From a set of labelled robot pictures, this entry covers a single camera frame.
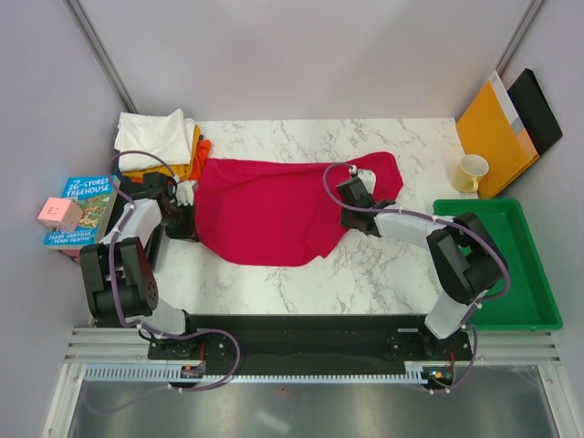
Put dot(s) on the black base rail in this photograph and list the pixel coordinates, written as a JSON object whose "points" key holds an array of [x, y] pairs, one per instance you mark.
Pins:
{"points": [[310, 346]]}

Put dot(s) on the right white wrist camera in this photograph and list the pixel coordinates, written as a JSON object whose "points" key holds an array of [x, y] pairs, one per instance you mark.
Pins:
{"points": [[368, 177]]}

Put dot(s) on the white folded t shirt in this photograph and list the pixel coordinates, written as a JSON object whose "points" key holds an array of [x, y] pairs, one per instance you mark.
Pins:
{"points": [[170, 138]]}

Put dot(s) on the white cable duct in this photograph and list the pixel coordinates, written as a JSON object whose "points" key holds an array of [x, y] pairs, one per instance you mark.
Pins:
{"points": [[175, 373]]}

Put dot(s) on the yellow mug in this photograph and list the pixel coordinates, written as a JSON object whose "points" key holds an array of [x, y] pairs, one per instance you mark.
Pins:
{"points": [[469, 172]]}

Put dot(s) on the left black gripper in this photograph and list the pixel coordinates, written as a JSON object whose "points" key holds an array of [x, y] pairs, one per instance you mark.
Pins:
{"points": [[189, 231]]}

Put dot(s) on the red t shirt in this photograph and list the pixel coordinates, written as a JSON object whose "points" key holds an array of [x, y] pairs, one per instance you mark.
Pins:
{"points": [[268, 213]]}

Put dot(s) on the pink cube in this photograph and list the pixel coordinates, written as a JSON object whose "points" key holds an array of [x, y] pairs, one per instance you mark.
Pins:
{"points": [[60, 213]]}

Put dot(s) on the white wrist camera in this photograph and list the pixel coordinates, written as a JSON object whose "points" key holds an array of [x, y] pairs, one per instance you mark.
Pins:
{"points": [[185, 192], [368, 177]]}

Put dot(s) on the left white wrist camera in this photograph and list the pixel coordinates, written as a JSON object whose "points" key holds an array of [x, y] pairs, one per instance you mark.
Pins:
{"points": [[185, 192]]}

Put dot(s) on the green plastic tray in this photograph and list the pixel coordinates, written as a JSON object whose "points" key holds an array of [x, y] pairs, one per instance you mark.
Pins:
{"points": [[529, 303]]}

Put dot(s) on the yellow folded t shirt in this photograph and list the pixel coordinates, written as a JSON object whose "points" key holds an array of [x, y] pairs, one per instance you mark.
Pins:
{"points": [[182, 171]]}

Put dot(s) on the orange folded t shirt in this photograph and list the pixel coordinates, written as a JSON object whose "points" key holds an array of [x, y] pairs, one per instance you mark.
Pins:
{"points": [[201, 154]]}

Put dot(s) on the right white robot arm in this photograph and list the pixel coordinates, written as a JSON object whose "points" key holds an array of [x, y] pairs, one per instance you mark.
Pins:
{"points": [[465, 257]]}

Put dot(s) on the pink and black dumbbell rack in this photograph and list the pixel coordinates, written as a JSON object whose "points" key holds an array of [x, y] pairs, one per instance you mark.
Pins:
{"points": [[153, 246]]}

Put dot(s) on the blue treehouse book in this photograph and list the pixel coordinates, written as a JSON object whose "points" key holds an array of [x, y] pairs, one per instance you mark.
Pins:
{"points": [[95, 196]]}

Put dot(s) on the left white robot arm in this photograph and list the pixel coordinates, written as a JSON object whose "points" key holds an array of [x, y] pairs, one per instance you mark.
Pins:
{"points": [[118, 276]]}

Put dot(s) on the orange folder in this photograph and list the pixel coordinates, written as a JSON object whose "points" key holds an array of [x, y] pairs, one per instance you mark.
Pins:
{"points": [[491, 128]]}

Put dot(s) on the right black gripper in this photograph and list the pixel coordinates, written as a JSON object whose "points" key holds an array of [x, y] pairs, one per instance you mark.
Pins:
{"points": [[345, 221]]}

